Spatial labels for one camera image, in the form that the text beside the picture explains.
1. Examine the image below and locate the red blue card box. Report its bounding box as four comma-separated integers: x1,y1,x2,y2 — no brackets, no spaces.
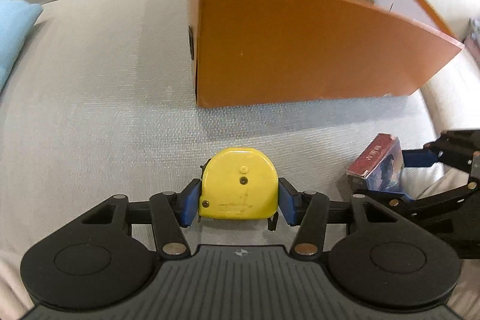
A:
346,133,404,193

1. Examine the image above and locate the yellow tape measure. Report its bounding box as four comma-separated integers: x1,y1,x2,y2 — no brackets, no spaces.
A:
199,147,279,220

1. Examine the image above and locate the orange cardboard box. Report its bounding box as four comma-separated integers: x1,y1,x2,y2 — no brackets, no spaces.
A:
188,0,463,108

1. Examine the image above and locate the beige fabric sofa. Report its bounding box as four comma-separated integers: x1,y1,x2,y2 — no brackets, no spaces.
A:
1,0,479,319

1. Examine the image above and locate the light blue cushion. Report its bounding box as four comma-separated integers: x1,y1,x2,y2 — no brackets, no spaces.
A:
0,0,43,90

